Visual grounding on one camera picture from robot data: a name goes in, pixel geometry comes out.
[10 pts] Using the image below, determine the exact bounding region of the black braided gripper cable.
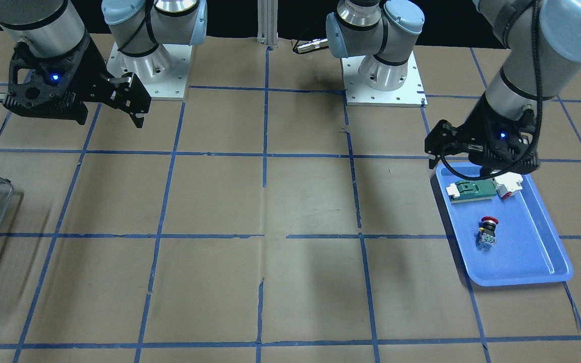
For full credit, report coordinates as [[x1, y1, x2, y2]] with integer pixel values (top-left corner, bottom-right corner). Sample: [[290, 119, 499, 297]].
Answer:
[[439, 0, 546, 181]]

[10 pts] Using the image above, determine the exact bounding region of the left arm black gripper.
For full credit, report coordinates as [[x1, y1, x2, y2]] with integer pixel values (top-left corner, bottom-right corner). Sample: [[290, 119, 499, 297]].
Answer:
[[425, 95, 540, 174]]

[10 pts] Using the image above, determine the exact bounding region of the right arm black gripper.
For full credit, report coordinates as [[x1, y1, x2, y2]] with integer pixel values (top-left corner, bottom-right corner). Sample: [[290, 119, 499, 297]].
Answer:
[[3, 32, 152, 129]]

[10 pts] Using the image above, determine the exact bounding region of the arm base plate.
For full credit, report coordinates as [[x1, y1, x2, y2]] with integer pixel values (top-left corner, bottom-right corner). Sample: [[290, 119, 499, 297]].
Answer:
[[341, 52, 428, 107], [107, 44, 195, 101]]

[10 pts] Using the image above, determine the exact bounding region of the green circuit board part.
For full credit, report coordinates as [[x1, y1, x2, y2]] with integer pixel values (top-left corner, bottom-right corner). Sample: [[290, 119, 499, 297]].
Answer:
[[445, 180, 497, 204]]

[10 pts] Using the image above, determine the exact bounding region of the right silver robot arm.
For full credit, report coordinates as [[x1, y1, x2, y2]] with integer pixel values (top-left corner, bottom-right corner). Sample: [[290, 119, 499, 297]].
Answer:
[[0, 1, 208, 129]]

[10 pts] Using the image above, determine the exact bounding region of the aluminium frame post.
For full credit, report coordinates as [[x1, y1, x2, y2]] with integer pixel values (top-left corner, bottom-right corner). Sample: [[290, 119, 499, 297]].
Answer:
[[257, 0, 278, 48]]

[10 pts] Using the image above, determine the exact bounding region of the silver cable connector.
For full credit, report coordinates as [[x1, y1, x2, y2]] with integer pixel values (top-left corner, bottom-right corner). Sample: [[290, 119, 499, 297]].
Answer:
[[292, 38, 329, 54]]

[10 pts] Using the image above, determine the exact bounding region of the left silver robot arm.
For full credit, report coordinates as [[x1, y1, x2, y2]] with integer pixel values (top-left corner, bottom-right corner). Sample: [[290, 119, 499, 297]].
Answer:
[[325, 1, 581, 179]]

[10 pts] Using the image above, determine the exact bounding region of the blue plastic tray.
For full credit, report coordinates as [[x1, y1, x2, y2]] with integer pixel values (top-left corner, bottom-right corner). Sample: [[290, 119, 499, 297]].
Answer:
[[434, 165, 573, 286]]

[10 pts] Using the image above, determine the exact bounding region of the white red connector block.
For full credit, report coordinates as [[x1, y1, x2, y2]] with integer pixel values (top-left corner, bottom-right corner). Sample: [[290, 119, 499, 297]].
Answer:
[[492, 172, 524, 200]]

